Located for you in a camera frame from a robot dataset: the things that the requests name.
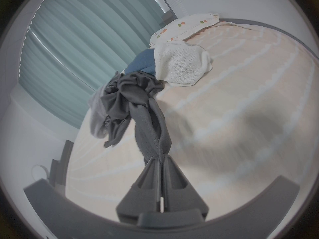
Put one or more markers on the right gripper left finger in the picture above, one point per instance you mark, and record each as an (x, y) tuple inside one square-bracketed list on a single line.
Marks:
[(147, 193)]

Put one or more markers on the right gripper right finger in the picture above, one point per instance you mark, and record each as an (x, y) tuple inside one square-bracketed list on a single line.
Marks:
[(177, 193)]

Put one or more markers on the black T-shirt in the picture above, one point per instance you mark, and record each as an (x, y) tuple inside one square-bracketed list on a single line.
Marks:
[(149, 123)]

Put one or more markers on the bed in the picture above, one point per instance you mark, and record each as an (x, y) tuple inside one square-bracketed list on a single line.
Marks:
[(236, 96)]

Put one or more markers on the black chest of drawers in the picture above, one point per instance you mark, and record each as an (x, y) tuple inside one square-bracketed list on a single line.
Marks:
[(68, 160)]

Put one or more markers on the grey garment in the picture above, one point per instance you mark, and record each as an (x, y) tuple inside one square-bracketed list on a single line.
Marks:
[(97, 118)]

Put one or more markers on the black dressing table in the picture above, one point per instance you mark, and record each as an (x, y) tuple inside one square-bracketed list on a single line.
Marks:
[(54, 170)]

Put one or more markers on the round white mirror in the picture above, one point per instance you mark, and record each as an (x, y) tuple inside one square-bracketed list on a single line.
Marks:
[(39, 165)]

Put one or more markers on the white knit garment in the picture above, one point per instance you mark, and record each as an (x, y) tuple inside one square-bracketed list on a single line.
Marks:
[(179, 61)]

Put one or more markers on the dark blue garment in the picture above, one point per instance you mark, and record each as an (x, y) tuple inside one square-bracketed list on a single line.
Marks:
[(139, 61)]

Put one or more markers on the blue-green curtain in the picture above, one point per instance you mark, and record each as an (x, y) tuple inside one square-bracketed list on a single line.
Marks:
[(49, 78), (87, 21)]

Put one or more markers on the white printed pillow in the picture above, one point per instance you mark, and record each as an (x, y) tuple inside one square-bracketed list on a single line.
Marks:
[(184, 25)]

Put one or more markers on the grey bedside table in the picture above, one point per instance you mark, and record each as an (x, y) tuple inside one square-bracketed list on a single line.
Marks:
[(169, 17)]

